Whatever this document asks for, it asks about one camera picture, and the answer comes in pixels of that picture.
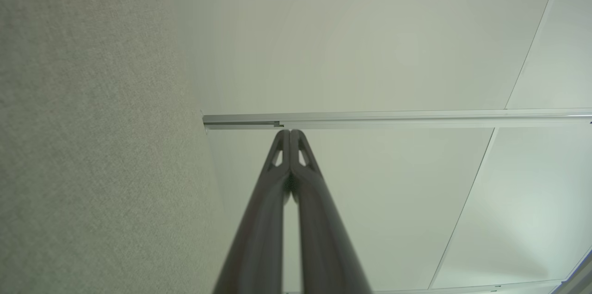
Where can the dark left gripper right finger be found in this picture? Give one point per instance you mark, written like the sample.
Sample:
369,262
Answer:
323,238

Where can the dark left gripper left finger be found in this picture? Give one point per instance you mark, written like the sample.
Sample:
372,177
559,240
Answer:
259,238

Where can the grey metal partition post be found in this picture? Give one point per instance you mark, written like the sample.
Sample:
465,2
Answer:
416,118

